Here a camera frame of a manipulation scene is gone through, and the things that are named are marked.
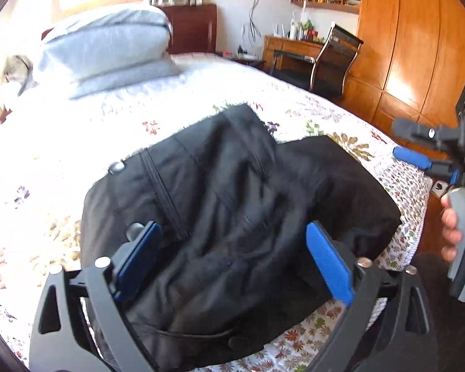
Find stacked grey pillows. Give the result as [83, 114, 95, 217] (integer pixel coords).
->
[35, 2, 181, 100]

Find floral quilted bedspread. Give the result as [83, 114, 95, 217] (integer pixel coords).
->
[0, 52, 432, 372]

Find black office chair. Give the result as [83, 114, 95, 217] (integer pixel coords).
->
[270, 23, 364, 100]

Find black pants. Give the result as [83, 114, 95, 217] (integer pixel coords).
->
[79, 103, 403, 371]

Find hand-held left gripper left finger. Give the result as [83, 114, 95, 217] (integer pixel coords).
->
[29, 221, 162, 372]

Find hanging wall cables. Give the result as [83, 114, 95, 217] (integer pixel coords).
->
[242, 0, 265, 48]

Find wooden nightstand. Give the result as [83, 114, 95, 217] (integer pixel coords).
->
[217, 48, 266, 71]

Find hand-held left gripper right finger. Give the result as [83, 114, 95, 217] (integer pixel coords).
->
[305, 221, 438, 372]

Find wooden desk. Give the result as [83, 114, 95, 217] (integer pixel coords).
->
[263, 35, 334, 83]

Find wooden wardrobe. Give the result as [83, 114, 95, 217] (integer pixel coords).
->
[341, 0, 465, 160]

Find person's right hand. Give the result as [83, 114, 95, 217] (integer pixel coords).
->
[440, 193, 460, 263]

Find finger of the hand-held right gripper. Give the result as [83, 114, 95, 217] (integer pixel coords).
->
[391, 118, 464, 152]
[393, 146, 460, 185]

